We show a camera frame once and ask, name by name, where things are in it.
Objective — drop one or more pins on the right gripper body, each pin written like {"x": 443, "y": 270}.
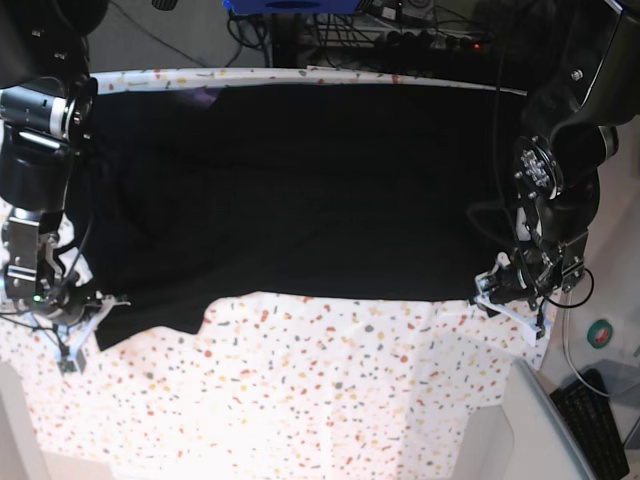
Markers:
{"x": 67, "y": 317}

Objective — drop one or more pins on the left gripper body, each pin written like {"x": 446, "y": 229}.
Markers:
{"x": 520, "y": 286}

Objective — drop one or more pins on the black t-shirt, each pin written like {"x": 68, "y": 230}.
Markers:
{"x": 355, "y": 192}

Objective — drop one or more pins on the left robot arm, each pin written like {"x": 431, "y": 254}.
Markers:
{"x": 569, "y": 129}

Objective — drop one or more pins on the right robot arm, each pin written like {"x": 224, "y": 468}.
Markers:
{"x": 47, "y": 97}

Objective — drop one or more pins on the black keyboard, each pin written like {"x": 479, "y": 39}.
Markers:
{"x": 589, "y": 418}

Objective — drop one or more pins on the grey laptop lid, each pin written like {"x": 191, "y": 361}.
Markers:
{"x": 544, "y": 447}

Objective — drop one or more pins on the terrazzo pattern tablecloth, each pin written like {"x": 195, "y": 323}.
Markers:
{"x": 277, "y": 386}

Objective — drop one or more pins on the blue device at top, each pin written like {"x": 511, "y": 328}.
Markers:
{"x": 249, "y": 7}

